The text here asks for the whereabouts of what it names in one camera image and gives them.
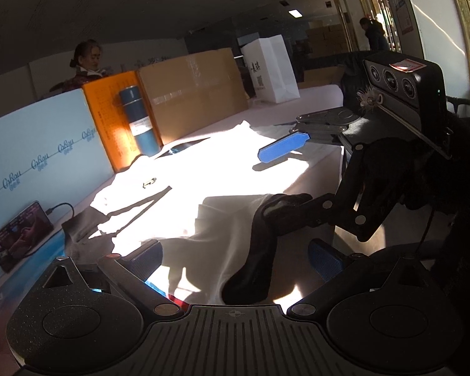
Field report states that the light blue printed box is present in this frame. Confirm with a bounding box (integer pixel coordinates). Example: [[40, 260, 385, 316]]
[[0, 88, 115, 283]]

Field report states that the smartphone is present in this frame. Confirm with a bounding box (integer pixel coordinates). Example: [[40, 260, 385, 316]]
[[0, 201, 55, 273]]

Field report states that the orange box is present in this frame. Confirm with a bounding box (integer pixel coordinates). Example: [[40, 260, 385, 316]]
[[81, 71, 163, 172]]

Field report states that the large brown cardboard box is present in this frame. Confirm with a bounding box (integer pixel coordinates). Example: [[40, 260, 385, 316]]
[[136, 48, 248, 145]]

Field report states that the wall poster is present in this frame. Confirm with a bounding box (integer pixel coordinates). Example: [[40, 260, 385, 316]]
[[389, 0, 414, 36]]

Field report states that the stack of cardboard boxes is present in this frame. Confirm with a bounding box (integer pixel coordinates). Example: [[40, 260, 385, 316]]
[[305, 23, 355, 59]]

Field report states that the white t-shirt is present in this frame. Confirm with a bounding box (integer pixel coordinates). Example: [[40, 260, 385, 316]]
[[62, 121, 345, 306]]

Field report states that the black charging cable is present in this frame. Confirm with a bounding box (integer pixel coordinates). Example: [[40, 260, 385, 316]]
[[45, 202, 76, 220]]

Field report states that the white paper bag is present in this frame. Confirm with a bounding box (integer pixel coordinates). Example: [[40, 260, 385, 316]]
[[241, 34, 300, 103]]

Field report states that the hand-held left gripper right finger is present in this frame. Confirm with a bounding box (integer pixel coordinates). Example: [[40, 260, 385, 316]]
[[288, 239, 431, 320]]

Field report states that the blue thermos bottle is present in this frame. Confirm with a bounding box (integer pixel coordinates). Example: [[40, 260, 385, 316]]
[[118, 85, 161, 157]]

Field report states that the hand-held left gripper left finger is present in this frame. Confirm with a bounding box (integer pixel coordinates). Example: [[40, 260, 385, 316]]
[[39, 239, 185, 320]]

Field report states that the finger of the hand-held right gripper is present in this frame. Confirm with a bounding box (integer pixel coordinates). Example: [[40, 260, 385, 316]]
[[253, 143, 400, 243], [258, 107, 363, 164]]

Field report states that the black office chair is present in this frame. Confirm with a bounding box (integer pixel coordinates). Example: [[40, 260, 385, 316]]
[[339, 51, 373, 108]]

